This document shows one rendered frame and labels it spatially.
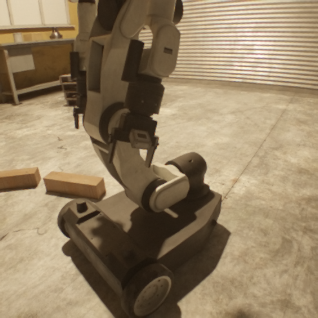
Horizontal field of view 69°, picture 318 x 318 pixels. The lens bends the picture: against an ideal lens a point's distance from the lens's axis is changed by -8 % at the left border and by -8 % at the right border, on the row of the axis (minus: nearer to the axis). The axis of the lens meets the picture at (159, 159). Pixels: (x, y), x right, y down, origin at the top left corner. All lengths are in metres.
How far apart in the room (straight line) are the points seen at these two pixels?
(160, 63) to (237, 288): 0.84
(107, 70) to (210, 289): 0.85
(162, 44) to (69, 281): 0.94
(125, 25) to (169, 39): 0.19
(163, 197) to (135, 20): 0.61
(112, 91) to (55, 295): 0.79
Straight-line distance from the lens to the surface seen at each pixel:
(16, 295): 1.18
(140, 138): 0.55
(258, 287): 1.08
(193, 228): 1.01
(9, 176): 1.88
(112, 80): 0.76
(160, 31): 0.57
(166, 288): 0.94
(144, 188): 0.94
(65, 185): 1.62
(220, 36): 5.25
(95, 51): 0.84
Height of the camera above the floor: 0.84
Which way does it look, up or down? 26 degrees down
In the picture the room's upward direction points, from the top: 3 degrees counter-clockwise
